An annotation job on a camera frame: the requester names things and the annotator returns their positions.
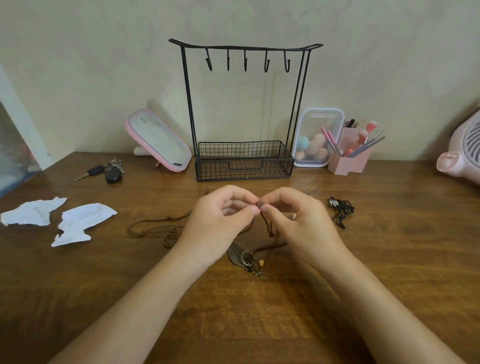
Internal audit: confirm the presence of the person's left hand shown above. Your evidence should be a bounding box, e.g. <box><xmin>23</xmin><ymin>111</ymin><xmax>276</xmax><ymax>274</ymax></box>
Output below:
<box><xmin>173</xmin><ymin>184</ymin><xmax>262</xmax><ymax>277</ymax></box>

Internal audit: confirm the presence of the person's right hand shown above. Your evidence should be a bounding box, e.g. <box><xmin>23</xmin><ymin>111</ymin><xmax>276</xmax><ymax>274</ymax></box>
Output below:
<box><xmin>258</xmin><ymin>186</ymin><xmax>352</xmax><ymax>278</ymax></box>

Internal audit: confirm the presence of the brown cord leaf pendant necklace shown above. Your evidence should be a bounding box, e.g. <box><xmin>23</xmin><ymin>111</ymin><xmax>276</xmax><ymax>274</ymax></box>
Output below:
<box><xmin>226</xmin><ymin>200</ymin><xmax>297</xmax><ymax>279</ymax></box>

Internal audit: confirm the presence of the black cord flower pendant necklace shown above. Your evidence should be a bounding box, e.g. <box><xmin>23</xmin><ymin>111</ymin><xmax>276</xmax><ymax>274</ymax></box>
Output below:
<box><xmin>326</xmin><ymin>196</ymin><xmax>355</xmax><ymax>230</ymax></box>

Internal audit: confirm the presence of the black wire jewelry stand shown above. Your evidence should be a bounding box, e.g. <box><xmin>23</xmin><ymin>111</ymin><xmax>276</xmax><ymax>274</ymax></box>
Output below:
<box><xmin>168</xmin><ymin>38</ymin><xmax>324</xmax><ymax>182</ymax></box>

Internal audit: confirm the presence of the brown cord ring pendant necklace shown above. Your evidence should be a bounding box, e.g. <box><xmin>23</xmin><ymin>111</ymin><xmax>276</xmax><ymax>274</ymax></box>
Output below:
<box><xmin>127</xmin><ymin>187</ymin><xmax>211</xmax><ymax>248</ymax></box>

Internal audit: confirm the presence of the person's left forearm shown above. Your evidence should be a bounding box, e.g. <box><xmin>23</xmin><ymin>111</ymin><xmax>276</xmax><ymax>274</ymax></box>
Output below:
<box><xmin>48</xmin><ymin>247</ymin><xmax>202</xmax><ymax>364</ymax></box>

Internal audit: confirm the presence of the person's right forearm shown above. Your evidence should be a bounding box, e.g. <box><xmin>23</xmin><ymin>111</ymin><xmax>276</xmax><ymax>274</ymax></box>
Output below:
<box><xmin>322</xmin><ymin>254</ymin><xmax>468</xmax><ymax>364</ymax></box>

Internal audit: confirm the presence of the pink brush holder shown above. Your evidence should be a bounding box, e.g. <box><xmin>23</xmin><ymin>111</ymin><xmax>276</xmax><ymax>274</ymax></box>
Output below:
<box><xmin>327</xmin><ymin>127</ymin><xmax>372</xmax><ymax>176</ymax></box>

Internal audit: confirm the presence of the pink pen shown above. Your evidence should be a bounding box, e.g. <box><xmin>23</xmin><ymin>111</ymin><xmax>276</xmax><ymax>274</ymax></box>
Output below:
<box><xmin>320</xmin><ymin>125</ymin><xmax>338</xmax><ymax>156</ymax></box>
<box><xmin>327</xmin><ymin>130</ymin><xmax>343</xmax><ymax>157</ymax></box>

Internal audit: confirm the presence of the grey purple pencil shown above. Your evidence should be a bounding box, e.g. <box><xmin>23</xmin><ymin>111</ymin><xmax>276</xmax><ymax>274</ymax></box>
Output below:
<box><xmin>346</xmin><ymin>135</ymin><xmax>386</xmax><ymax>158</ymax></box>

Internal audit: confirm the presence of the pink framed table mirror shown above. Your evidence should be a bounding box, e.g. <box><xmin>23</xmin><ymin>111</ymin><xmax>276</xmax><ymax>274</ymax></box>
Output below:
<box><xmin>124</xmin><ymin>107</ymin><xmax>193</xmax><ymax>173</ymax></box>

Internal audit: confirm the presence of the clear plastic container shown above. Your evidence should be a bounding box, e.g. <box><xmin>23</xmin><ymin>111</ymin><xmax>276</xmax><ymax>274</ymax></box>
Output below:
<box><xmin>292</xmin><ymin>107</ymin><xmax>346</xmax><ymax>168</ymax></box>

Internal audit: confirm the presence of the white crumpled paper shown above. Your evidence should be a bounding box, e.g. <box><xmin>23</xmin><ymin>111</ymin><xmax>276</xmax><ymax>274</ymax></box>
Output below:
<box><xmin>0</xmin><ymin>196</ymin><xmax>68</xmax><ymax>227</ymax></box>
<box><xmin>50</xmin><ymin>202</ymin><xmax>118</xmax><ymax>248</ymax></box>

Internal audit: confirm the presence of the black headed car key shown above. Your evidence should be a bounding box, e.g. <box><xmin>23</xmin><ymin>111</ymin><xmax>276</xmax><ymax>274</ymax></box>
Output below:
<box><xmin>73</xmin><ymin>165</ymin><xmax>106</xmax><ymax>182</ymax></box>

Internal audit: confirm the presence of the pink pig shaped desk fan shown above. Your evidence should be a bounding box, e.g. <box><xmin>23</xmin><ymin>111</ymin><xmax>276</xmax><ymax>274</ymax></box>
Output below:
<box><xmin>436</xmin><ymin>109</ymin><xmax>480</xmax><ymax>186</ymax></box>

